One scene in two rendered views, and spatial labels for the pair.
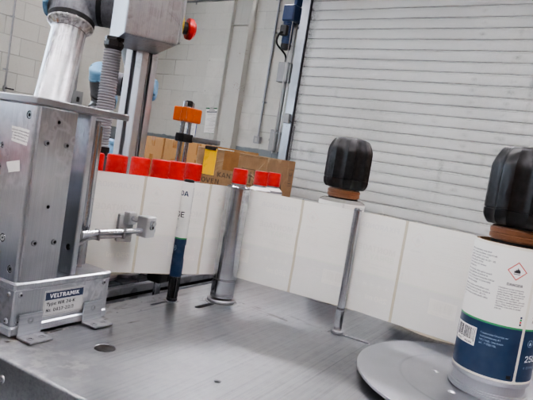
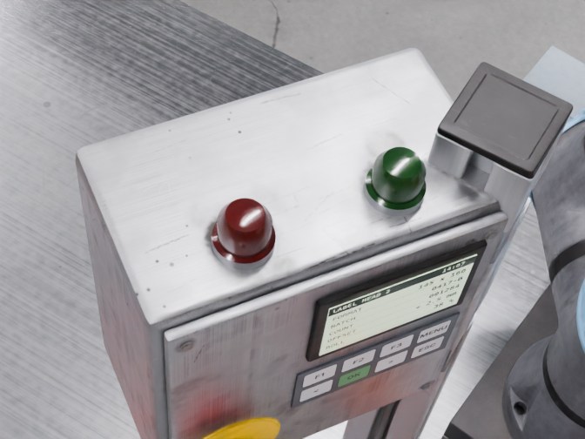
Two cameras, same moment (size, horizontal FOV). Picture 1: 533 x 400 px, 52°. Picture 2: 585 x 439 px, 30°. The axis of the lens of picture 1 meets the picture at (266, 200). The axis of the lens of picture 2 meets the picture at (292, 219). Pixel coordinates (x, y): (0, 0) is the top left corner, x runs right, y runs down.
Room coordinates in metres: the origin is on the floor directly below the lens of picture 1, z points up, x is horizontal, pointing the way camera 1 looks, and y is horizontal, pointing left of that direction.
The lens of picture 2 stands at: (1.00, 0.00, 1.86)
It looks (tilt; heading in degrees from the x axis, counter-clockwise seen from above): 57 degrees down; 84
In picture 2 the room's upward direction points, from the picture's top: 8 degrees clockwise
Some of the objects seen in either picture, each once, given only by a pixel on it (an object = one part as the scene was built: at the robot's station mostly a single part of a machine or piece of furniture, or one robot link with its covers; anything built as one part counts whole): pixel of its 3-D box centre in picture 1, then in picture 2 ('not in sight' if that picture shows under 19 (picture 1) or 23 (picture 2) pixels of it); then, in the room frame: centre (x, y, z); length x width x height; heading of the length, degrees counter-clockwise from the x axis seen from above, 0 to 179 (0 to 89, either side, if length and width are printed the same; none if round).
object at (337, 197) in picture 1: (339, 218); not in sight; (1.01, -0.14, 1.03); 0.09 x 0.09 x 0.30
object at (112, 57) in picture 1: (106, 96); not in sight; (0.99, 0.31, 1.18); 0.04 x 0.04 x 0.21
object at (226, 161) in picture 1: (243, 194); not in sight; (1.85, 0.08, 0.99); 0.30 x 0.24 x 0.27; 162
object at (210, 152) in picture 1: (209, 159); not in sight; (1.14, 0.13, 1.09); 0.03 x 0.01 x 0.06; 60
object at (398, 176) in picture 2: not in sight; (398, 175); (1.07, 0.27, 1.49); 0.03 x 0.03 x 0.02
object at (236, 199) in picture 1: (229, 244); not in sight; (0.87, 0.05, 0.97); 0.05 x 0.05 x 0.19
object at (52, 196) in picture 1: (40, 209); not in sight; (0.67, 0.27, 1.01); 0.14 x 0.13 x 0.26; 150
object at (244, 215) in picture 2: not in sight; (244, 227); (1.01, 0.24, 1.49); 0.03 x 0.03 x 0.02
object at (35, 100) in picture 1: (56, 105); not in sight; (0.67, 0.27, 1.14); 0.14 x 0.11 x 0.01; 150
